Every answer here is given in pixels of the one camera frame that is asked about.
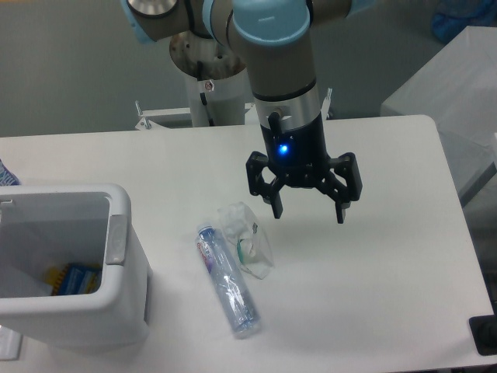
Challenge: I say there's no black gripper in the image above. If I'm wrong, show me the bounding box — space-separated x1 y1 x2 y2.
245 112 363 224

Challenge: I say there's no clear plastic bag trash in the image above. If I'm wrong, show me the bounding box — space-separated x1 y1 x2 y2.
217 202 274 280

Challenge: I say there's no clear plastic water bottle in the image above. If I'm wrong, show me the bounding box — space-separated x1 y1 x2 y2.
196 223 260 339

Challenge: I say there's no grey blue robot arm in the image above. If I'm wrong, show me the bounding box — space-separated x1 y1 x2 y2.
121 1 369 223

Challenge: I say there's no white plastic trash can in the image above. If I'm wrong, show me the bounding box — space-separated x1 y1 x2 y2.
1 184 152 348

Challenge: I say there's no blue yellow trash package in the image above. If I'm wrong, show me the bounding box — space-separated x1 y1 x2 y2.
43 263 103 296

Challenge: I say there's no white covered side table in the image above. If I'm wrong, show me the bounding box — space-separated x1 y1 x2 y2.
380 26 496 205

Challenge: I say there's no blue plastic bag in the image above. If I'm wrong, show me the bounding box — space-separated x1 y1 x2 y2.
430 0 496 44

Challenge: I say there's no black device at edge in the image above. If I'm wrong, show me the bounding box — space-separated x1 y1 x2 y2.
469 315 496 356

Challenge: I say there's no blue white patterned packet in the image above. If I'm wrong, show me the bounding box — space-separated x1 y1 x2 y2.
0 160 22 187

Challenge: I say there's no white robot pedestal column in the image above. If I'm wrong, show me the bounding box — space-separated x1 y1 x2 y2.
169 31 246 127

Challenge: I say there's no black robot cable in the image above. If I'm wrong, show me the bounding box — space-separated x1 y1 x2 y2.
196 60 215 127

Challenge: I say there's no white pedestal base frame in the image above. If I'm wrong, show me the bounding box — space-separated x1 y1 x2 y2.
134 87 334 131

